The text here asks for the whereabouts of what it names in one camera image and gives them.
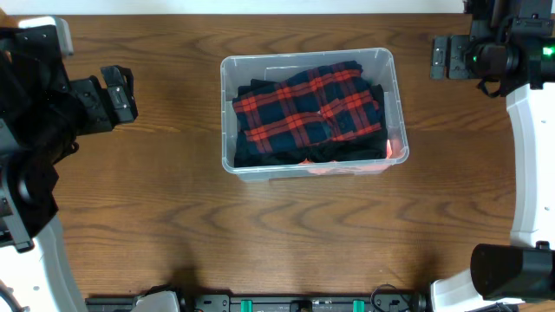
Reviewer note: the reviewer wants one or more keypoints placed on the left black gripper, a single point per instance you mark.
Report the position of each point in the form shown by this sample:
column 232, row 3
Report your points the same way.
column 118, row 95

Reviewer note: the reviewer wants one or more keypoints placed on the black cloth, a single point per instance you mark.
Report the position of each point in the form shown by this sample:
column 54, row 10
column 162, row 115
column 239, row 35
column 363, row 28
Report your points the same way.
column 372, row 146

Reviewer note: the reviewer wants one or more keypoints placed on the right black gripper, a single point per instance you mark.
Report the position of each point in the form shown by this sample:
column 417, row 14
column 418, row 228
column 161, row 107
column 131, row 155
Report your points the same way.
column 464, row 68

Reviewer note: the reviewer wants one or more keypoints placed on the red navy plaid cloth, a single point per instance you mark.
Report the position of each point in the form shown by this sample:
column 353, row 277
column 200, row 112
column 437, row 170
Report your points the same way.
column 330, row 103

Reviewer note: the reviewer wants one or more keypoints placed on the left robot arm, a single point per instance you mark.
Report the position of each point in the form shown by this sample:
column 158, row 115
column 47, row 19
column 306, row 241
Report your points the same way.
column 43, row 113

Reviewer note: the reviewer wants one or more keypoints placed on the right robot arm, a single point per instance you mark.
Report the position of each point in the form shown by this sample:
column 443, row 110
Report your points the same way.
column 509, row 51

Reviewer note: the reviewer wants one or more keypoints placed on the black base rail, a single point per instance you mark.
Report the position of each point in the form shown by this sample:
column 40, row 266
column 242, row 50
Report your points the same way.
column 384, row 298

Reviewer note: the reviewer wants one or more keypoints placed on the pink cloth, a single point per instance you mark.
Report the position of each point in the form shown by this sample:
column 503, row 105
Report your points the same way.
column 396, row 154

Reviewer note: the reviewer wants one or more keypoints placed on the clear plastic storage container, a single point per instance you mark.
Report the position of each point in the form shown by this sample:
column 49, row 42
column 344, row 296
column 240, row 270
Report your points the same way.
column 238, row 70

